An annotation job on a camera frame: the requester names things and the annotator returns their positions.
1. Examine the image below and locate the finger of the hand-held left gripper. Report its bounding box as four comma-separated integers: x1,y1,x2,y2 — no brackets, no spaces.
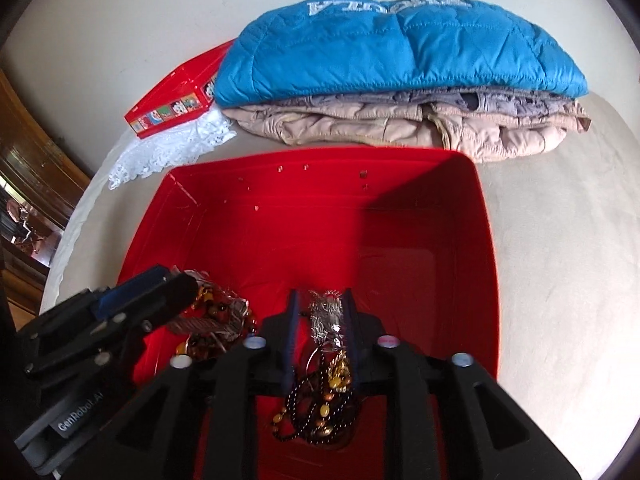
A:
120,272,200,335
91,265,173,322

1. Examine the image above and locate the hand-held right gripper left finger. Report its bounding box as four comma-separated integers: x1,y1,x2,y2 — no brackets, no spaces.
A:
75,287,302,480

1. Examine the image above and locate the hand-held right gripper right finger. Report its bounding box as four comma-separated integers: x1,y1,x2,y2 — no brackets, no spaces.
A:
342,287,577,480

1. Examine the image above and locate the silver chain bracelet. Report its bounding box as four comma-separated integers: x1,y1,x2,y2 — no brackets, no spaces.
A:
306,289,352,353

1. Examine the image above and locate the black bead necklace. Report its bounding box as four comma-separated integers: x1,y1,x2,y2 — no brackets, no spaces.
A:
277,360,362,445

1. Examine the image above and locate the wooden bead bracelet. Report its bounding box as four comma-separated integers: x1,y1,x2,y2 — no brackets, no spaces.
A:
172,272,259,361

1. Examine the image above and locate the red box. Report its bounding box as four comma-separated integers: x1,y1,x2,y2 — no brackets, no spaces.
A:
115,145,501,480

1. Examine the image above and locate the white lace cloth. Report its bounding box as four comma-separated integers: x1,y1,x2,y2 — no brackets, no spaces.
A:
107,107,239,191

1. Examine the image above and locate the wooden cabinet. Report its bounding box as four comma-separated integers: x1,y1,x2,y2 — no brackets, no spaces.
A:
0,67,94,311

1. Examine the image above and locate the red cartoon print box lid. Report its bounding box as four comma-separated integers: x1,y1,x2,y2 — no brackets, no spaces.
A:
124,38,236,140

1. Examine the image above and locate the beige bed sheet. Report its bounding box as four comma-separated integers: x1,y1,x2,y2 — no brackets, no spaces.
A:
39,91,640,480

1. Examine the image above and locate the beige padded jacket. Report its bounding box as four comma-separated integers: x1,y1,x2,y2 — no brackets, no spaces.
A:
222,94,592,164

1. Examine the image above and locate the grey patterned garment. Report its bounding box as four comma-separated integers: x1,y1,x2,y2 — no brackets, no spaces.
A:
270,87,577,122

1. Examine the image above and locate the blue quilted jacket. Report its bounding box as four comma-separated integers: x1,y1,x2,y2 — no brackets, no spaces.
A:
214,0,589,109

